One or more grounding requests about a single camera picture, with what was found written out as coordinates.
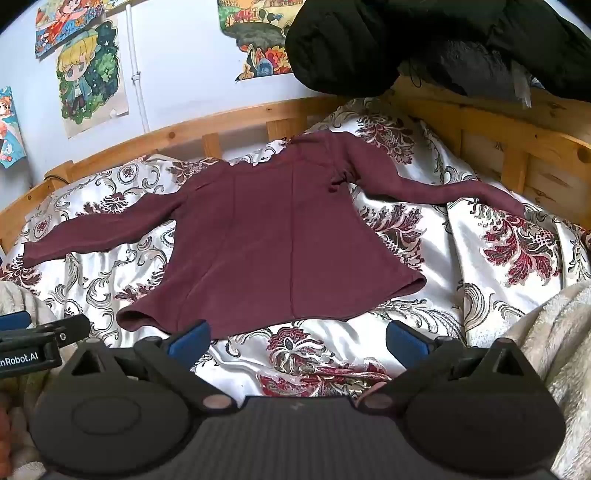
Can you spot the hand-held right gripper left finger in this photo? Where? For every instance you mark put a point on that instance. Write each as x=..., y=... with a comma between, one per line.
x=190, y=342

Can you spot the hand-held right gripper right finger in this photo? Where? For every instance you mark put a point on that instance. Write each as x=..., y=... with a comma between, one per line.
x=405, y=340

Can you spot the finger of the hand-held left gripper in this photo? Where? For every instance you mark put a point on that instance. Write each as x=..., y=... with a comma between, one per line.
x=55, y=331

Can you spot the maroon long-sleeve shirt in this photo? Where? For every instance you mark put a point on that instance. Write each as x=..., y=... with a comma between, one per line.
x=286, y=230

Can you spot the floral satin bed cover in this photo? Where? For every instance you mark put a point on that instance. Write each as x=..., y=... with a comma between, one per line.
x=461, y=258

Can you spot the beige fleece blanket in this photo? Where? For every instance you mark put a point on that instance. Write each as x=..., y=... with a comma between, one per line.
x=554, y=350

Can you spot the grey garment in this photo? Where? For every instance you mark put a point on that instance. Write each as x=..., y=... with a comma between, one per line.
x=475, y=69

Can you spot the black padded jacket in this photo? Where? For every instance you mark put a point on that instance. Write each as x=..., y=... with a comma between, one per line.
x=369, y=41

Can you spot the orange-haired cartoon wall poster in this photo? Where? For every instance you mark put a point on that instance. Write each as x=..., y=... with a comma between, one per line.
x=9, y=129

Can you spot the wooden bed frame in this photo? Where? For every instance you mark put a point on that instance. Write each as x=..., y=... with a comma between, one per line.
x=498, y=129

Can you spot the blond cartoon figure wall poster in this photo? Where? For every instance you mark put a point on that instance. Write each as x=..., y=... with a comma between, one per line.
x=90, y=78

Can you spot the white wall pipe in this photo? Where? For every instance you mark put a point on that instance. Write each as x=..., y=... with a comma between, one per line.
x=137, y=69

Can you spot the floating island wall poster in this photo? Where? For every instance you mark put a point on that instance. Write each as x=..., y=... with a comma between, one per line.
x=258, y=41

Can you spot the red-haired cartoon wall poster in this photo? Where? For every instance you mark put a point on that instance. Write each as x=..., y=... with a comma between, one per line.
x=69, y=23

